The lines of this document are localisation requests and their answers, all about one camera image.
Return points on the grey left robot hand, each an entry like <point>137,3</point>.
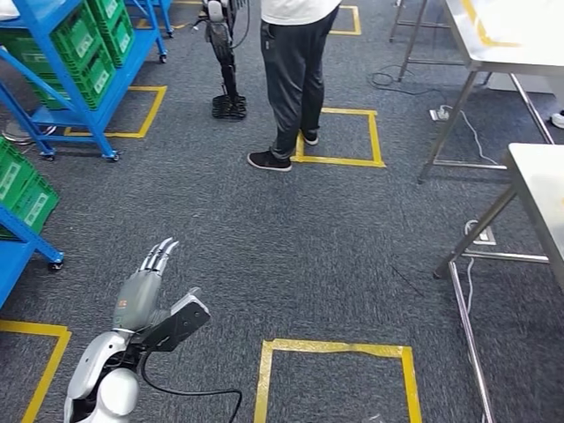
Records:
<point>139,298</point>

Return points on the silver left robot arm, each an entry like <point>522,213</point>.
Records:
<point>101,379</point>

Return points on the blue metal shelf rack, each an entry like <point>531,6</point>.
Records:
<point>13,263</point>
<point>94,125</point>
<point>164,16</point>

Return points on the white plastic car part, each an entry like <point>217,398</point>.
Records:
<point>8,9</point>

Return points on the chrome stanchion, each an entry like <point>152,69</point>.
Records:
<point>26,133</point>

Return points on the black humanoid robot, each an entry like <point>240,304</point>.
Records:
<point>224,58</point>

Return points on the white power strip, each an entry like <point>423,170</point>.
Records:
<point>440,114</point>
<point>482,235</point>

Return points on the metal table with yellow tape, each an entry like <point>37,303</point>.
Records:
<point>506,35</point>

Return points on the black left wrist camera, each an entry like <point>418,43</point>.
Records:
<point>176,327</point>

